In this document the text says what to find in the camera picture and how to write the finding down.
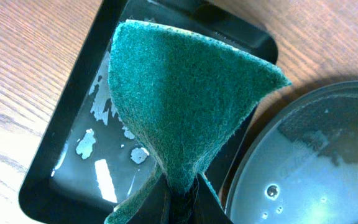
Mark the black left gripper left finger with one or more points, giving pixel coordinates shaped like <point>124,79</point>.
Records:
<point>156,207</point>

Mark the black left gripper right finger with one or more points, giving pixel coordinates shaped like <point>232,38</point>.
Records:
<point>206,209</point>

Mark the green scouring sponge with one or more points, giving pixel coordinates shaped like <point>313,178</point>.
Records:
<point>182,95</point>

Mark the black rectangular tray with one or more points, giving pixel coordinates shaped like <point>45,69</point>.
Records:
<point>88,162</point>

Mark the black round tray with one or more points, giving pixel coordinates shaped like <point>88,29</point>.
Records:
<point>303,166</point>

